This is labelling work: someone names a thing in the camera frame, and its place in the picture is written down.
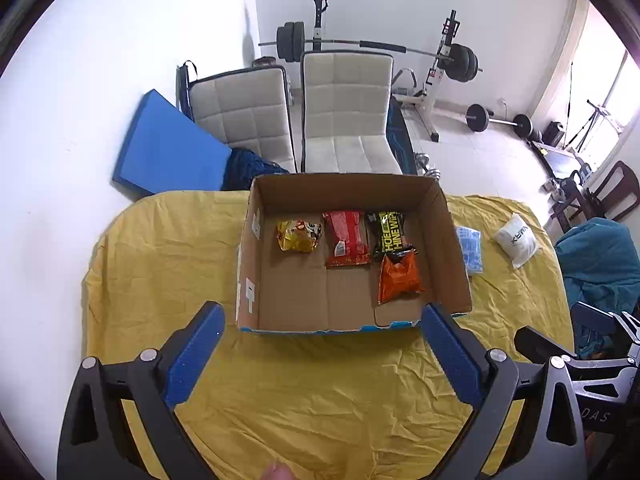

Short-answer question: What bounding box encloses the white pillow pouch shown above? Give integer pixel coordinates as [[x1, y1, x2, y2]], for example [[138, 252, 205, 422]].
[[492, 212, 539, 269]]

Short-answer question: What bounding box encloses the light blue tissue pack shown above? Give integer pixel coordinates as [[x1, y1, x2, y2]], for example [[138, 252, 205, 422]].
[[456, 226, 483, 275]]

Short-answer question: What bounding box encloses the orange snack packet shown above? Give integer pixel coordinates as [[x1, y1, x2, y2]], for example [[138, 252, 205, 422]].
[[378, 248, 424, 304]]

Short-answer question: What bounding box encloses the yellow snack packet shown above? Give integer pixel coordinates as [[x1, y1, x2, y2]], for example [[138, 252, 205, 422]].
[[276, 220, 322, 254]]

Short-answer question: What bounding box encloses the operator thumb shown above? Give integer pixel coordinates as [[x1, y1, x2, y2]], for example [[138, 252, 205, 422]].
[[262, 463, 296, 480]]

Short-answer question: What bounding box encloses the teal blanket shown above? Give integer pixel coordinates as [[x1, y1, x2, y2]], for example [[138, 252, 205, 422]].
[[553, 216, 640, 356]]

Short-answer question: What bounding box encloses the dark wooden chair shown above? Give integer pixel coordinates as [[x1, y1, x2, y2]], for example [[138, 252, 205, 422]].
[[551, 160, 639, 233]]

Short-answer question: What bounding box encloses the black yellow wipes packet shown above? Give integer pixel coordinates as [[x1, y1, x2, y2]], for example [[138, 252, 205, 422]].
[[367, 211, 414, 261]]

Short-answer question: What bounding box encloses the yellow table cloth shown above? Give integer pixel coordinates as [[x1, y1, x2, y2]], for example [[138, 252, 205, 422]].
[[84, 192, 573, 479]]

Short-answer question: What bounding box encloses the red snack packet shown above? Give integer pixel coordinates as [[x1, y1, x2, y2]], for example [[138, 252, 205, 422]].
[[323, 210, 371, 268]]

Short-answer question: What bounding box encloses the small barbell on floor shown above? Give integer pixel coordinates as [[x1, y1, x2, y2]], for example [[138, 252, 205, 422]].
[[465, 104, 533, 139]]

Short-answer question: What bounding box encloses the brown cardboard box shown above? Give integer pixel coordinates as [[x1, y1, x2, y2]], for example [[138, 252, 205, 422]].
[[235, 174, 472, 334]]

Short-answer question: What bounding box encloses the black blue bench pad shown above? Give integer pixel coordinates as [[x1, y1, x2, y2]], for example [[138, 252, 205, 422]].
[[386, 96, 416, 174]]

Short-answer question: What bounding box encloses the white weight bench rack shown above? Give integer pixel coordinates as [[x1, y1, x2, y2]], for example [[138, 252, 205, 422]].
[[392, 10, 460, 142]]

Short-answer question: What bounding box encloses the large barbell on rack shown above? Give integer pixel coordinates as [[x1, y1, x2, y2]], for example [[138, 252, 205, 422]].
[[258, 22, 483, 82]]

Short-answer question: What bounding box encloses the blue foam mat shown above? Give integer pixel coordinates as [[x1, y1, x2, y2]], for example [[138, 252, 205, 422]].
[[113, 90, 231, 196]]

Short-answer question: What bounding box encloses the dark blue knitted cloth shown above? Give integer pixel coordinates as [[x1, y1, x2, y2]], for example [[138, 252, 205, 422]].
[[221, 148, 290, 191]]

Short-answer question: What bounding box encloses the right white padded chair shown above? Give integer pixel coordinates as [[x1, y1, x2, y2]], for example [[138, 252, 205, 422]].
[[300, 50, 401, 174]]

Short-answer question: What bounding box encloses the white padded chair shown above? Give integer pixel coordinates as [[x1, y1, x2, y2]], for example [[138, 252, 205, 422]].
[[300, 50, 401, 174], [177, 61, 297, 172]]

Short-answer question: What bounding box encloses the left white padded chair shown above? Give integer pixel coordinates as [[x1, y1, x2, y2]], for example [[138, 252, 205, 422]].
[[177, 61, 297, 172]]

